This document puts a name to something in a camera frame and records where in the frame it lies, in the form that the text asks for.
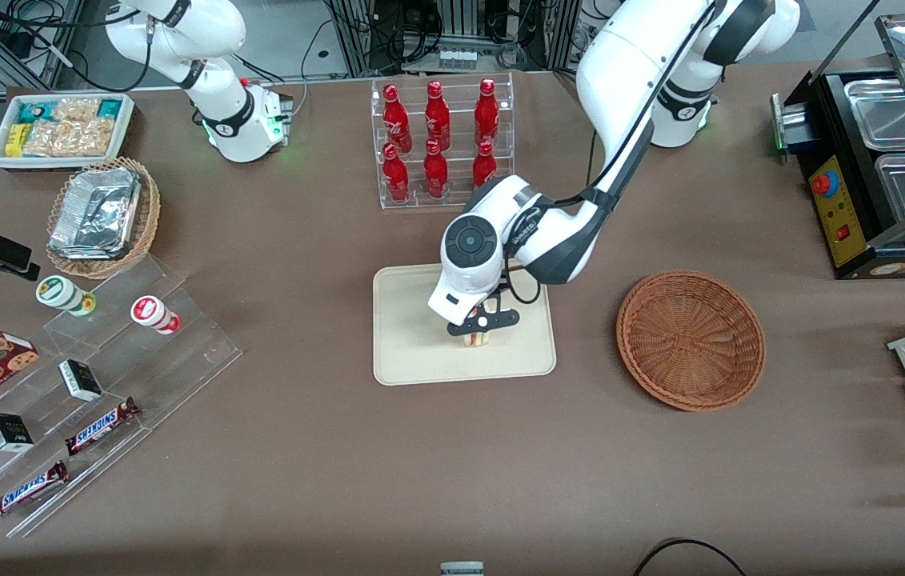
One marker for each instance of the clear acrylic stepped stand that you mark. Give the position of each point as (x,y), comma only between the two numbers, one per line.
(180,360)

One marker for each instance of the teal snack packet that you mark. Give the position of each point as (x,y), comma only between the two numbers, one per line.
(34,110)
(110,107)

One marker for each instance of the red lid white cup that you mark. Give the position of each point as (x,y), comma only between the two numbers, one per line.
(152,312)

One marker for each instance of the grey device edge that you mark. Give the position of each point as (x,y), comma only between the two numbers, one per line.
(462,569)

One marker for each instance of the clear acrylic bottle rack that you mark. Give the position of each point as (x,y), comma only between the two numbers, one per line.
(460,120)

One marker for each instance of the white power strip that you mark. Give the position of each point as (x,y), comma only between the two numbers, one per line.
(458,58)

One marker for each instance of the green lid white cup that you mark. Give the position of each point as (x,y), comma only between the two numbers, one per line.
(60,292)

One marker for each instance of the aluminium foil container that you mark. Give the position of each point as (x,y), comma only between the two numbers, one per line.
(96,212)

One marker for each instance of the triangular sandwich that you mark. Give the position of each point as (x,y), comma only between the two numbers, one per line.
(478,340)

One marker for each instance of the beige plastic tray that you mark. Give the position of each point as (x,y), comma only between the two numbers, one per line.
(412,352)

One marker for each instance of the clear cracker bag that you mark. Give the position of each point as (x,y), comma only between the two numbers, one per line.
(90,138)
(44,140)
(76,110)

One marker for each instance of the yellow snack packet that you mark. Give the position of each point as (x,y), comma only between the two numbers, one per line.
(15,140)

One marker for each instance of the brown Snickers bar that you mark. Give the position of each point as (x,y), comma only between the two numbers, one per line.
(26,490)
(100,426)

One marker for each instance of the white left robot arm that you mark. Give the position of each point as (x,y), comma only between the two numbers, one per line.
(636,64)

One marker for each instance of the brown round wicker basket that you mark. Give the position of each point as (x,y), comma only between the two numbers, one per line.
(692,340)

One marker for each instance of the aluminium equipment rack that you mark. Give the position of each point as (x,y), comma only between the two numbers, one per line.
(452,24)

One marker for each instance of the black hot dog warmer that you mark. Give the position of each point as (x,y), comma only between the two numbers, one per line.
(836,216)

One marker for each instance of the light tan wicker basket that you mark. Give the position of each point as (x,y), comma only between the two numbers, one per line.
(152,212)

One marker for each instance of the white rectangular snack bin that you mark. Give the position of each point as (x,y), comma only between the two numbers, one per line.
(52,163)

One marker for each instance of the red cola bottle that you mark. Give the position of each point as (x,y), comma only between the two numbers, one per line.
(486,116)
(437,120)
(484,170)
(397,124)
(396,178)
(435,174)

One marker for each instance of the small black white box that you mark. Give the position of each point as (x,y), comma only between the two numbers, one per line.
(81,381)
(8,432)

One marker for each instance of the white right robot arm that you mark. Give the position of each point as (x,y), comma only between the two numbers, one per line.
(180,40)

